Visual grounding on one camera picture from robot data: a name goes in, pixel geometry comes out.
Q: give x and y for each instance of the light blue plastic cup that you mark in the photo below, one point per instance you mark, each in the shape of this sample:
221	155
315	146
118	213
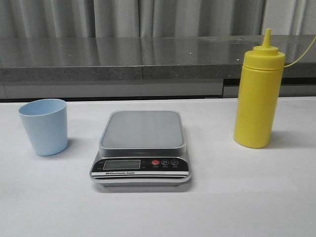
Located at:
45	122

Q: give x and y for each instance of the grey stone counter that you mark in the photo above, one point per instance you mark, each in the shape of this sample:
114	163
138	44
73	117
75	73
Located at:
85	69

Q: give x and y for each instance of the yellow squeeze bottle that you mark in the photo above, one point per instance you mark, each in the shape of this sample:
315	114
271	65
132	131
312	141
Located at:
259	87

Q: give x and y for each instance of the grey curtain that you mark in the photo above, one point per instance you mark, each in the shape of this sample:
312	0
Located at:
154	18

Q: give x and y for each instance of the silver digital kitchen scale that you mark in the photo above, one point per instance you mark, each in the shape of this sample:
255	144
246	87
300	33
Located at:
142	149

